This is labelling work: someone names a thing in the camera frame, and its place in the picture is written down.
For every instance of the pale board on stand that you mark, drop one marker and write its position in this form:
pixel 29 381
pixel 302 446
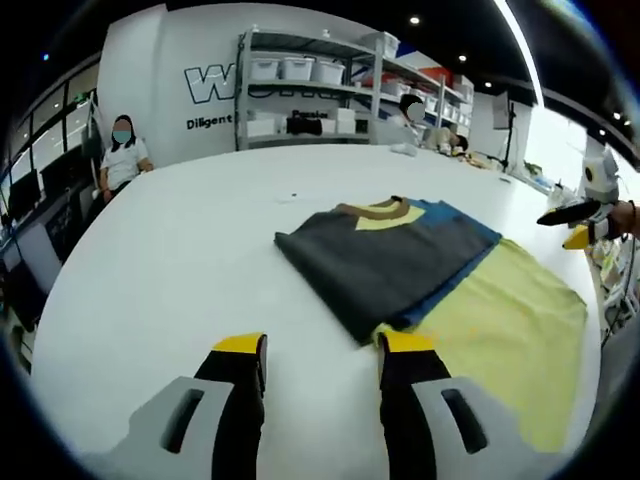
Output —
pixel 501 112

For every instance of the white box stack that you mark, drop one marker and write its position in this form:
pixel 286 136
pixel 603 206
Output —
pixel 267 125
pixel 340 120

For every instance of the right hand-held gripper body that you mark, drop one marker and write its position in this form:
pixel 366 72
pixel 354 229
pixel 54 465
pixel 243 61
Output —
pixel 600 182

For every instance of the white lidded storage bin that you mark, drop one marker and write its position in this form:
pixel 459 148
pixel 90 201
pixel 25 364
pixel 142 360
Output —
pixel 297 69
pixel 265 70
pixel 329 72

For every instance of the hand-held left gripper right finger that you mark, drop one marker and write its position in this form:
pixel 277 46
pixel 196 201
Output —
pixel 410 400

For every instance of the metal stand with grey bag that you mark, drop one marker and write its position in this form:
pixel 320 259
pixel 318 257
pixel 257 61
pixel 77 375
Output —
pixel 92 135

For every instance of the white crumpled cloth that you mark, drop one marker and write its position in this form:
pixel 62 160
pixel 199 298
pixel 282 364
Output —
pixel 404 150

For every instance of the large white storage crate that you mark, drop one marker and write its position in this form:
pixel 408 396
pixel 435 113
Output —
pixel 380 45

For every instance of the grey chair backrest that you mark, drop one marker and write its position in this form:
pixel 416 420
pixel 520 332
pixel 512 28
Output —
pixel 385 132

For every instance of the black wristband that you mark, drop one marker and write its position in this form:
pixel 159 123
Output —
pixel 634 210

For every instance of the row of white storage bins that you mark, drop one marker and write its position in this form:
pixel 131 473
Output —
pixel 450 110

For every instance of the beige soft items pile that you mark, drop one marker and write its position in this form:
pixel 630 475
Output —
pixel 482 160

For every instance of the black bag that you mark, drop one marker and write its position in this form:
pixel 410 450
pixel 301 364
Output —
pixel 305 126

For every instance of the person's right hand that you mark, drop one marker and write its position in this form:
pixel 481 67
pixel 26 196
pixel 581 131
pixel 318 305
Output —
pixel 626 220

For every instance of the black computer monitor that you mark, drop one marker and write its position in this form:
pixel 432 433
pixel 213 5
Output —
pixel 24 195

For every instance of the yellow blue grey garment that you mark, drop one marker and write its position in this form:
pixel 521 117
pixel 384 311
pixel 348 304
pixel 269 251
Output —
pixel 380 270

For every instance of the black tripod stand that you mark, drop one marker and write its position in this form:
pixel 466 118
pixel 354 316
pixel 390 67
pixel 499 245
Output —
pixel 511 140

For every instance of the long ceiling light strip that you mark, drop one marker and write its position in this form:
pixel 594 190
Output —
pixel 525 55

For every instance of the dark office desk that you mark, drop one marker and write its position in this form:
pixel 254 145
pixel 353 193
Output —
pixel 30 280

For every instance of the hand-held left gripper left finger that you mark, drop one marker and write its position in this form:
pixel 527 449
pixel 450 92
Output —
pixel 235 400

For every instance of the grey metal shelving rack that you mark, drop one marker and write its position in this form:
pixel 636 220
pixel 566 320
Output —
pixel 242 90
pixel 425 80

